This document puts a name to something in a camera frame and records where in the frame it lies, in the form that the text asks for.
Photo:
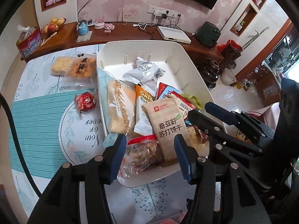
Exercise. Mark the yellow cake packet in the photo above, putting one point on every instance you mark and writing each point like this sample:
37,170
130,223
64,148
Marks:
62,66

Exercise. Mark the pink white ornament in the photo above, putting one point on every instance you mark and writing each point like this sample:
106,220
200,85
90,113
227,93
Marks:
99,25

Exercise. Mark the round red snack packet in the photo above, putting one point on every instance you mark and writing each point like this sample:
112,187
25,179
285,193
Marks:
85,101

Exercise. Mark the white square coaster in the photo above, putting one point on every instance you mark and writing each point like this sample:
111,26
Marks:
87,37

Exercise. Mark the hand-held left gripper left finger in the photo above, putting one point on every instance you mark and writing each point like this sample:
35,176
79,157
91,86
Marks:
119,151

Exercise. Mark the dark green air fryer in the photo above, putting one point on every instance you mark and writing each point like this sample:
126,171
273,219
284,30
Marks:
206,33

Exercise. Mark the white set-top box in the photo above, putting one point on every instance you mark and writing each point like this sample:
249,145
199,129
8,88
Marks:
172,34

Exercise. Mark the round white lettered placemat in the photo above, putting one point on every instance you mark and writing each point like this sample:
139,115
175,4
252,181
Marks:
74,140

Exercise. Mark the silver black biscuit packet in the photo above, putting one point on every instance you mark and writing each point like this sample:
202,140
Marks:
144,74

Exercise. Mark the green snack packet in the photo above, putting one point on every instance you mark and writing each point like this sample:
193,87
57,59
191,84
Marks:
193,101

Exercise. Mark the white pot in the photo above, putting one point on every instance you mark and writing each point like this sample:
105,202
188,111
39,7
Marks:
227,78

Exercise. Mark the wooden television cabinet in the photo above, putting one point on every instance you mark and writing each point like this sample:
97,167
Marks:
65,35

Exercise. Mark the red black tall vase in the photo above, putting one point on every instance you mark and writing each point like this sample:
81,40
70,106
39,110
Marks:
230,53

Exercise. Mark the person's right forearm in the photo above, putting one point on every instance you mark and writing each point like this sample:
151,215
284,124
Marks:
285,211

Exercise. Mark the black ceramic urn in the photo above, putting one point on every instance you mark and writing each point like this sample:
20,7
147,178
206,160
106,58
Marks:
211,74

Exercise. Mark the blue snow globe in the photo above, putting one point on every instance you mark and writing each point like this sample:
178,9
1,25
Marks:
83,30

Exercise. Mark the teal striped table runner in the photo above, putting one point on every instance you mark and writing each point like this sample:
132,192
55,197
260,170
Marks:
35,126

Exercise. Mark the orange white oat packet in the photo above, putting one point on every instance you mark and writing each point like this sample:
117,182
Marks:
142,112

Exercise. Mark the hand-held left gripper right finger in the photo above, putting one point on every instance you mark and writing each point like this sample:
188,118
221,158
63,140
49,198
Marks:
181,154

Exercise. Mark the small niche bottle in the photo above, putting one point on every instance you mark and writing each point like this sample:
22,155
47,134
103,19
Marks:
240,25

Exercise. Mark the clear red-topped dried fruit bag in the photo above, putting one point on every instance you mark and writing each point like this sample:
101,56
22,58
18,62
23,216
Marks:
140,154

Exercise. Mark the dark red snack packet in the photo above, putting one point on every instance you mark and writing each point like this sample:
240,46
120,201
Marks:
203,136

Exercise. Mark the white plastic storage box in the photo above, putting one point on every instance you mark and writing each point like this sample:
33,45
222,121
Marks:
163,56

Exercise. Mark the red blue snack packet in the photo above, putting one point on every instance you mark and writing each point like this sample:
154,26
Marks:
164,91

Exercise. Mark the orange pastry packet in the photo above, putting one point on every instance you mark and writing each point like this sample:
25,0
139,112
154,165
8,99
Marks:
83,70

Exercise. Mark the sliced bread packet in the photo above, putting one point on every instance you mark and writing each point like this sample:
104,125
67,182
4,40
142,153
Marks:
119,107

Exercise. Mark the pink pig toy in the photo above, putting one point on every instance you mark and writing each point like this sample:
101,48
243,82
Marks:
109,27

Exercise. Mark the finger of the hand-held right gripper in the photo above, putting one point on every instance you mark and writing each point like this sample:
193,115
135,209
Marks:
201,120
217,112

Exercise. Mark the beige cracker packet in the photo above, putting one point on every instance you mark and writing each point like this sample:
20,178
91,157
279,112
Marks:
165,126

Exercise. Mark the red gift box with bag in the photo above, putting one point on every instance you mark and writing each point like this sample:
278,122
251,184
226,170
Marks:
28,44

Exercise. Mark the white wall socket strip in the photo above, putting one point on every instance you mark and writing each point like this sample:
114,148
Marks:
151,9

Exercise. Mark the bowl of fruit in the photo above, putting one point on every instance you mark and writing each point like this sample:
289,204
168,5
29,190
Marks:
52,25

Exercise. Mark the metal rod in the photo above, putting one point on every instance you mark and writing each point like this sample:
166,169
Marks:
255,37

